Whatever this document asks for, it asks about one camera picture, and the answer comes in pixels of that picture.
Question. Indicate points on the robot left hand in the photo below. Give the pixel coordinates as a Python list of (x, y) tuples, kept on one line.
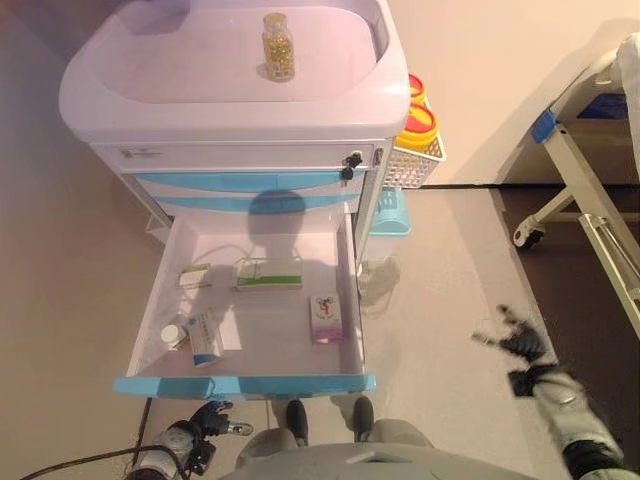
[(215, 420)]

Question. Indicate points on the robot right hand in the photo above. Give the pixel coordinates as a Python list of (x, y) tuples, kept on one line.
[(525, 345)]

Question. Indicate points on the blue-front cart drawer with medicines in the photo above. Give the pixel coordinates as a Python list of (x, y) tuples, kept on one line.
[(270, 320)]

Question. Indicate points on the clear bottle of yellow capsules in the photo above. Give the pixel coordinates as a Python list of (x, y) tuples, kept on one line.
[(279, 45)]

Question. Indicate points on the robot left arm silver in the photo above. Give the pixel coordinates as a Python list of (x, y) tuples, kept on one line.
[(170, 445)]

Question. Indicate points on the robot right arm silver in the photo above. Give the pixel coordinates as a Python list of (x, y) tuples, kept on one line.
[(575, 415)]

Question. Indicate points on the blue white medicine box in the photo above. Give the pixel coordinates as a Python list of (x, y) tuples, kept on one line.
[(204, 337)]

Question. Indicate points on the small green white medicine box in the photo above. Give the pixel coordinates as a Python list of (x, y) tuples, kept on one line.
[(196, 276)]

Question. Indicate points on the long green white medicine box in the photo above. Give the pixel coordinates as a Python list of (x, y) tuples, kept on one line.
[(270, 280)]

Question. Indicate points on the pink white medicine box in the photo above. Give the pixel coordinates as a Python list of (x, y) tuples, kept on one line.
[(327, 320)]

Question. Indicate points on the robot left leg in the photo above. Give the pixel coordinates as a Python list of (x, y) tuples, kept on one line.
[(295, 420)]

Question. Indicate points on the robot leg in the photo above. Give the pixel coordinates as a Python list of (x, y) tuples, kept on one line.
[(365, 415), (295, 420)]

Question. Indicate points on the small white pill bottle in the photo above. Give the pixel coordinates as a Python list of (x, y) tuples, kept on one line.
[(172, 336)]

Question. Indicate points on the robot right leg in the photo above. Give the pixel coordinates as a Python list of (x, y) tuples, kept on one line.
[(365, 415)]

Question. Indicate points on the grey robot torso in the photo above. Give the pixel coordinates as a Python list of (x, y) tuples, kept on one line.
[(375, 462)]

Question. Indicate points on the blue lidded waste bin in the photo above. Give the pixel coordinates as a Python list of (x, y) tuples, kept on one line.
[(390, 220)]

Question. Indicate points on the white perforated side basket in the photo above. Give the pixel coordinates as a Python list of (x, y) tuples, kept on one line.
[(412, 167)]

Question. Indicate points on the yellow sharps container red lid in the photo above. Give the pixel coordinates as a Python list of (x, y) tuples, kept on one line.
[(417, 90), (419, 125)]

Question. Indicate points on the black cart keys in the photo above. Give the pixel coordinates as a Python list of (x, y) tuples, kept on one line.
[(351, 165)]

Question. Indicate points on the white medical cart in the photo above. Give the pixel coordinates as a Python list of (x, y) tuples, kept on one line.
[(200, 75)]

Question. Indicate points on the white hospital bed frame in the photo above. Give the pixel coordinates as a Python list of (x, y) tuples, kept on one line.
[(575, 165)]

